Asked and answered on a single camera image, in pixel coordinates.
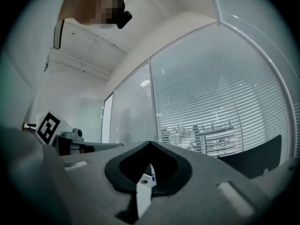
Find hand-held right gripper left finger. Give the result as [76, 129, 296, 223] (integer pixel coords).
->
[58, 141, 151, 225]

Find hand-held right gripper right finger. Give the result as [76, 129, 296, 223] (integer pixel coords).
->
[140, 141, 276, 225]

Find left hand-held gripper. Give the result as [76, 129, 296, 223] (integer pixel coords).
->
[22, 111, 124, 157]

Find black chair back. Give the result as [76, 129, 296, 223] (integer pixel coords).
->
[217, 134, 282, 180]

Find white window blinds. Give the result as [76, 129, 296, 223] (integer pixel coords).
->
[109, 23, 295, 159]

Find person's white shirt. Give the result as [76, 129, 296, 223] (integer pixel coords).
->
[6, 0, 71, 130]

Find person's head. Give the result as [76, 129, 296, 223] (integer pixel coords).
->
[58, 0, 125, 30]

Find black head-worn camera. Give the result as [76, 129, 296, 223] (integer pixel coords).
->
[116, 10, 133, 30]

